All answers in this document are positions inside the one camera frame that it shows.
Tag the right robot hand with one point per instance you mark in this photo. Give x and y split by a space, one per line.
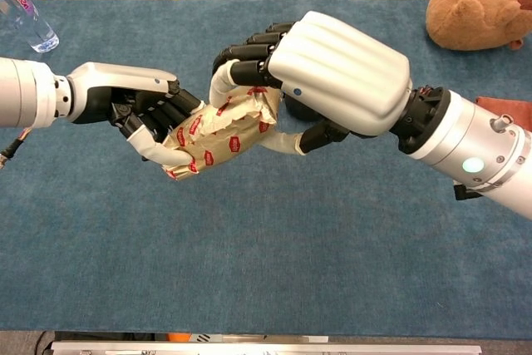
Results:
341 72

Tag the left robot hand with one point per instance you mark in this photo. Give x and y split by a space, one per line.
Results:
120 89

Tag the yellow snack packet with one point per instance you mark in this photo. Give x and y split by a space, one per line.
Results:
224 134

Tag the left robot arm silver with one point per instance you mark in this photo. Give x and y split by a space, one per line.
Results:
25 93

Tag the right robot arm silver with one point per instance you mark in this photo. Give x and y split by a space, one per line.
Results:
457 143

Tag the dark green ceramic pitcher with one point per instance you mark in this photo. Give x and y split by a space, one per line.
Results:
299 109

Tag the clear plastic water bottle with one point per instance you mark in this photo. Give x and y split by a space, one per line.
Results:
33 22

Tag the brown plush toy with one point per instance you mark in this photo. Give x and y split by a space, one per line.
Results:
469 10

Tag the orange cloth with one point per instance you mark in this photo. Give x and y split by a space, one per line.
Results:
511 109

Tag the blue felt table mat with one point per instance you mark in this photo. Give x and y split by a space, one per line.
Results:
266 247

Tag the aluminium profile rail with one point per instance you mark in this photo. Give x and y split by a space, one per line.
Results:
266 348

